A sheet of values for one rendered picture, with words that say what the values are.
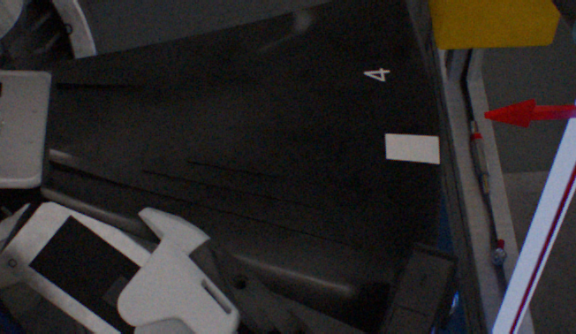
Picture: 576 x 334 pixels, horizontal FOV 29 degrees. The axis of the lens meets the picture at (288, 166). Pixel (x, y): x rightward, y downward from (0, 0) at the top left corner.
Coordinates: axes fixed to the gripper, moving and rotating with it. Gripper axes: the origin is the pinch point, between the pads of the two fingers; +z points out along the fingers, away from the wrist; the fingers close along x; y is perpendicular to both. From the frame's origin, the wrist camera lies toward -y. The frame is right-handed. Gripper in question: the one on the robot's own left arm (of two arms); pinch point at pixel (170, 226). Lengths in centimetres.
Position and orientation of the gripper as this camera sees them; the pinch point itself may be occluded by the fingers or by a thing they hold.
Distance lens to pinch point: 61.9
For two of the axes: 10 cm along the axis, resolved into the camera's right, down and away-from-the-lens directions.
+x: 0.7, 5.1, 8.6
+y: -7.6, 5.9, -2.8
